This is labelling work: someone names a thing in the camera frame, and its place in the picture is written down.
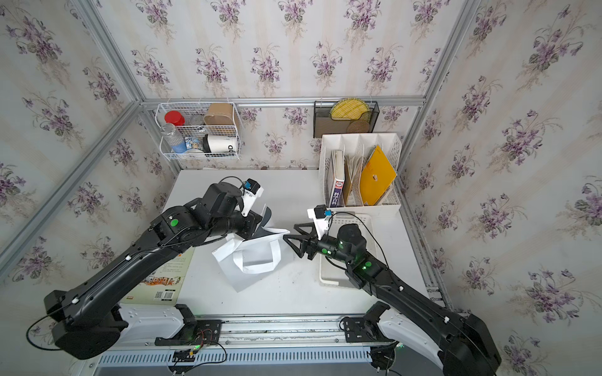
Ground purple white book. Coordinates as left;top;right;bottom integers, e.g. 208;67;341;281
327;150;345;208

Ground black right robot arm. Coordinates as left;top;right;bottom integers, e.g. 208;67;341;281
284;223;502;375

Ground white wire wall basket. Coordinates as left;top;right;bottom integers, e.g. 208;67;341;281
155;101;242;161

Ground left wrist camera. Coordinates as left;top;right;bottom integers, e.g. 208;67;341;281
241;179;264;217

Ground white insulated delivery bag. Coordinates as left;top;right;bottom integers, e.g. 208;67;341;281
212;205;295;292

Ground green printed booklet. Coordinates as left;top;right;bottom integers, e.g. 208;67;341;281
121;248;194;306

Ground beige papers in organizer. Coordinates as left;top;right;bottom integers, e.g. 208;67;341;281
343;140;365;207

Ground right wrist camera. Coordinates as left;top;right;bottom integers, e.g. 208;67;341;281
307;205;332;240

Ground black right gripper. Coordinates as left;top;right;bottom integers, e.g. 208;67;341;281
284;221;356;268

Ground black mesh wall holder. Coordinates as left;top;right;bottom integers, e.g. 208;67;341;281
313;101;380;139

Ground brown cardboard box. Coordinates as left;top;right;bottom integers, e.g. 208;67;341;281
203;103;237;126

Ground clear plastic bottle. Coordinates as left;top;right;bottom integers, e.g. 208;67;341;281
161;123;187;154

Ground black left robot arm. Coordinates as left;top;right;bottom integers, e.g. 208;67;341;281
44;179;263;360

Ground aluminium rail frame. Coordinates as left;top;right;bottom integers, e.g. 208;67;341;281
93;312;476;353

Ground yellow folder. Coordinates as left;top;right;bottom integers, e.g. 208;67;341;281
360;145;397;206

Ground white plastic file organizer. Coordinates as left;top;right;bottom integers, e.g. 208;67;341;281
319;133;402;216

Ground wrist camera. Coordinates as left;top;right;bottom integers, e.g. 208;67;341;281
307;205;332;240
241;179;264;217

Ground white perforated plastic tray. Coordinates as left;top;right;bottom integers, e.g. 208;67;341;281
319;211;376;289

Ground white black cylinder can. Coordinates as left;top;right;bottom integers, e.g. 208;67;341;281
202;134;238;154

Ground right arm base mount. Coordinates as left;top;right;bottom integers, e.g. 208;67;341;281
339;302;410;343

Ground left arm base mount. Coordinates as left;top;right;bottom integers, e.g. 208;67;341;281
155;304;223;346

